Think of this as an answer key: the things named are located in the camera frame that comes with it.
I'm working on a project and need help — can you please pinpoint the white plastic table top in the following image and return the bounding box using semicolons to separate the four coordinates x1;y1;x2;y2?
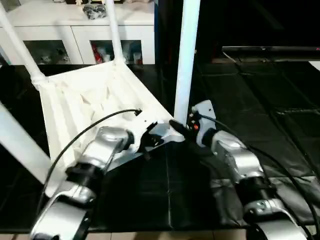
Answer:
32;61;186;199

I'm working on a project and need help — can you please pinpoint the black mat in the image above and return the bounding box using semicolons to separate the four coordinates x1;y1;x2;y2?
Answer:
0;59;320;234

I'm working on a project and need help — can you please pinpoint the red and white bottle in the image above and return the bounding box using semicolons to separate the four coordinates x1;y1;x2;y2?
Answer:
92;46;101;64

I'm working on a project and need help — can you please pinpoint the long black bar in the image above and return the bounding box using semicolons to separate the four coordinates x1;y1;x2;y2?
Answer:
221;45;320;54

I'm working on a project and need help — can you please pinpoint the white cabinet with glass doors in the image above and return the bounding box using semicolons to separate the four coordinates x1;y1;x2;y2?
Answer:
0;1;157;67

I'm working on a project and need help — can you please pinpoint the dark crumpled plastic bag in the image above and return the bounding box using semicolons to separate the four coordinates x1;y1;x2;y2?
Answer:
82;3;108;21

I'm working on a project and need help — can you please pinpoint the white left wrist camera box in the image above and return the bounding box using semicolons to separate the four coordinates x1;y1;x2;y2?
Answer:
126;109;159;154

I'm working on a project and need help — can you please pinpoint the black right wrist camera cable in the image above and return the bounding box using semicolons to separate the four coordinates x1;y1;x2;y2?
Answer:
198;114;316;240

